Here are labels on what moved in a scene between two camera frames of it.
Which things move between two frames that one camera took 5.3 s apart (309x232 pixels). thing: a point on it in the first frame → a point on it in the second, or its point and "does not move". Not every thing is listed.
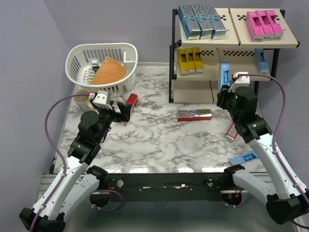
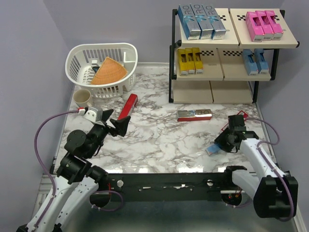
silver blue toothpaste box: x=219 y=31 does not move
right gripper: x=222 y=95 → x=225 y=147
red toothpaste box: x=132 y=100 does not move
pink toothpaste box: x=276 y=29 does not move
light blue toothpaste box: x=224 y=75 → x=250 y=62
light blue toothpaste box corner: x=244 y=157 → x=215 y=148
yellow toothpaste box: x=182 y=62 does not move
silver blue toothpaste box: x=203 y=21 does not move
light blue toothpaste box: x=262 y=65 does not move
